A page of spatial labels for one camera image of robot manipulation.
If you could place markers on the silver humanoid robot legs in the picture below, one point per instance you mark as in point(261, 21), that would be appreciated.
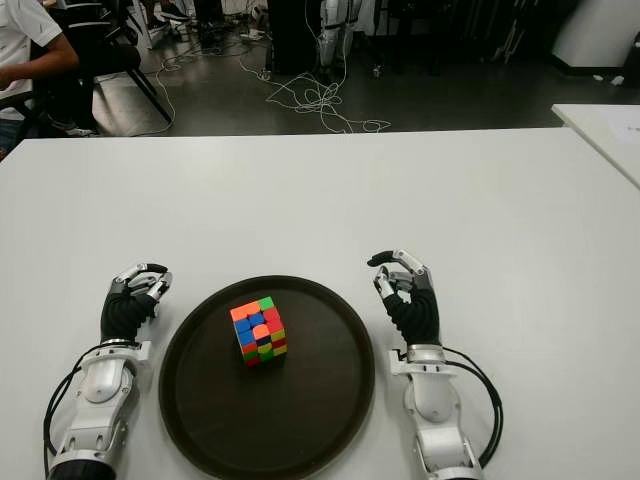
point(330, 37)

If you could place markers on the seated person in white shirt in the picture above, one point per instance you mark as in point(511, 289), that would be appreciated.
point(22, 40)

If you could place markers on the white paper scrap on floor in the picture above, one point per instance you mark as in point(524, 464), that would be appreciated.
point(617, 80)

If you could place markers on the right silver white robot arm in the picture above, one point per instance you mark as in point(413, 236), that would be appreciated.
point(435, 400)

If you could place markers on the black metal-legged chair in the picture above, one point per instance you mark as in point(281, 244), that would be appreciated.
point(112, 55)

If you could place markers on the white cabinet with black base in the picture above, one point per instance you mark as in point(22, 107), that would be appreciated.
point(600, 30)

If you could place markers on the dark brown round plate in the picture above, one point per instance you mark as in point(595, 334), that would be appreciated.
point(267, 390)

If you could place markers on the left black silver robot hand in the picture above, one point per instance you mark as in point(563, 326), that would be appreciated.
point(122, 315)

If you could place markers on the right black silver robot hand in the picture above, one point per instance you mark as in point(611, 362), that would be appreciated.
point(417, 315)

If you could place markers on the black office armchair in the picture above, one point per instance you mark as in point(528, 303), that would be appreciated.
point(55, 112)

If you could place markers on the black floor cabinet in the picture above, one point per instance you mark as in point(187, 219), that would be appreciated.
point(295, 35)

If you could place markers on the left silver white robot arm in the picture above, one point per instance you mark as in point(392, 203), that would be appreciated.
point(100, 390)

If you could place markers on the white side table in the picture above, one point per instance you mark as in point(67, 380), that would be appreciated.
point(597, 127)

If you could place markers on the multicoloured Rubik's cube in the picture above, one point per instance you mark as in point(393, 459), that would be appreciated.
point(257, 330)

